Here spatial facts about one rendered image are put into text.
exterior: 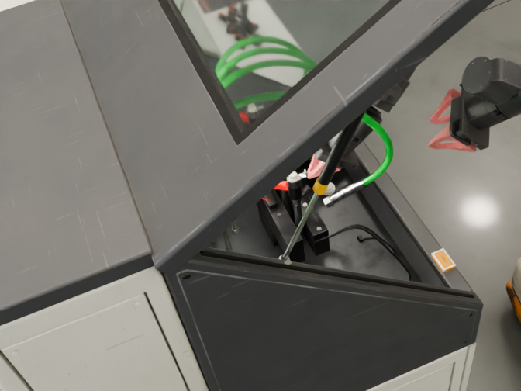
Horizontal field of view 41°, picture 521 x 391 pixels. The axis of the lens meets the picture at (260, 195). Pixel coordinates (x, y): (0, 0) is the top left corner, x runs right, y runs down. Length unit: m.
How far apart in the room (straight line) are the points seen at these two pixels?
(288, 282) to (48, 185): 0.39
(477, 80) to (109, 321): 0.64
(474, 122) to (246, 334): 0.51
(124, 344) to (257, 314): 0.22
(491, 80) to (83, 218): 0.61
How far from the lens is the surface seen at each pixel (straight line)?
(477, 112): 1.17
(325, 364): 1.39
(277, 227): 1.60
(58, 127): 1.17
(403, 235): 1.67
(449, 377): 1.75
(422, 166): 3.04
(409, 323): 1.42
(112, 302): 1.01
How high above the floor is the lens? 2.23
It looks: 49 degrees down
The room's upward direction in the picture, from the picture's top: 11 degrees counter-clockwise
